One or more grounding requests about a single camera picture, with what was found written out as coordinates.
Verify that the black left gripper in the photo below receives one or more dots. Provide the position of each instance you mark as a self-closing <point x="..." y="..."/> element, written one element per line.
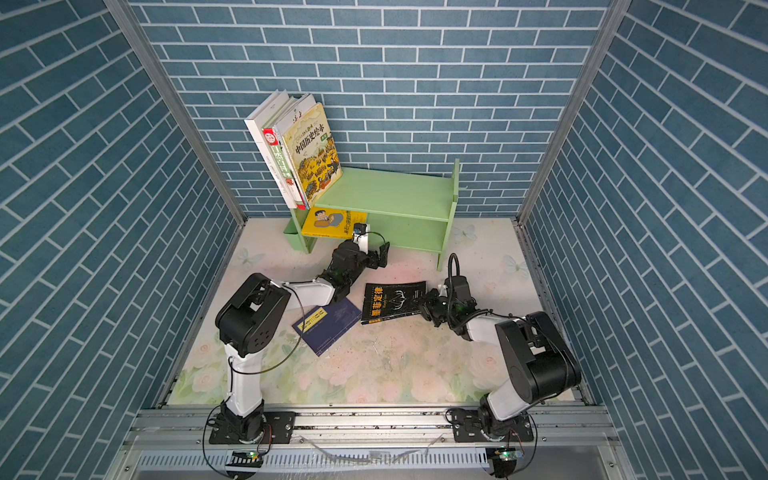
<point x="372" y="262"/>

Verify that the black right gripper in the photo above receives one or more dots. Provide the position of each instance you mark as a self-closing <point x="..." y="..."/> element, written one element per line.
<point x="426" y="305"/>

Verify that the black slipcase box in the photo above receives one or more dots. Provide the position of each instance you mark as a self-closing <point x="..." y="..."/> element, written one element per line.
<point x="383" y="302"/>

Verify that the yellow cartoon cover book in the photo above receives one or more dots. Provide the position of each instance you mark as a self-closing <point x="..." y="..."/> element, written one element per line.
<point x="332" y="223"/>

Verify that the dark blue book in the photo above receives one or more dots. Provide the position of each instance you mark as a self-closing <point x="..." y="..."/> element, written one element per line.
<point x="325" y="325"/>

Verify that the yellow history book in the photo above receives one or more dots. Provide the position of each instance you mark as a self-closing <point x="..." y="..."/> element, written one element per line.
<point x="312" y="152"/>

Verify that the green nature encyclopedia book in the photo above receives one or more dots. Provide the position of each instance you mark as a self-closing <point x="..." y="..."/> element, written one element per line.
<point x="273" y="138"/>

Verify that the white red-lettered magazine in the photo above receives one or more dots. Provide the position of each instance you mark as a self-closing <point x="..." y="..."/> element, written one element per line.
<point x="293" y="114"/>

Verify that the white paperback book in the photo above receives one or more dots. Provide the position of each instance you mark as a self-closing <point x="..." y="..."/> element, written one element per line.
<point x="256" y="122"/>

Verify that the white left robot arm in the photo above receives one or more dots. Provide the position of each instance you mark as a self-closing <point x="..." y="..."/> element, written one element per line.
<point x="249" y="320"/>

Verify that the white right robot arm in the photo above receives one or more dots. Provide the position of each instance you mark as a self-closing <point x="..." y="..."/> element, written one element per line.
<point x="538" y="361"/>

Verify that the green metal bookshelf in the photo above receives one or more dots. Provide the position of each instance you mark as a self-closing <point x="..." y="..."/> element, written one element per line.
<point x="412" y="211"/>

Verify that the green plastic side bin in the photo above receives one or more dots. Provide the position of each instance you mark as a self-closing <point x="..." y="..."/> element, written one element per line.
<point x="294" y="237"/>

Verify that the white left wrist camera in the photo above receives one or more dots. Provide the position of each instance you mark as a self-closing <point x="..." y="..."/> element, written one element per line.
<point x="361" y="236"/>

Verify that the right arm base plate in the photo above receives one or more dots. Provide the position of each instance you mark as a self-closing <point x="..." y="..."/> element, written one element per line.
<point x="473" y="426"/>

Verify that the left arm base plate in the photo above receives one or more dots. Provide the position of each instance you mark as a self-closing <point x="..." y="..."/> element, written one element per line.
<point x="273" y="428"/>

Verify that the aluminium front rail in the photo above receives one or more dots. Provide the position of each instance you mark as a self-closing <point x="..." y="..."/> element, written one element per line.
<point x="560" y="441"/>

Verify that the right aluminium corner post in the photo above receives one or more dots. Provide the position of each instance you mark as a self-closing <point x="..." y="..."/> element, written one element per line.
<point x="605" y="35"/>

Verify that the aluminium corner post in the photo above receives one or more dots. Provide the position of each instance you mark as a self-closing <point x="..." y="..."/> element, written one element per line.
<point x="605" y="35"/>
<point x="138" y="40"/>

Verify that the left aluminium corner post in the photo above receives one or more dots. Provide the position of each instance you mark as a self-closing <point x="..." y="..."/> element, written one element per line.
<point x="138" y="40"/>

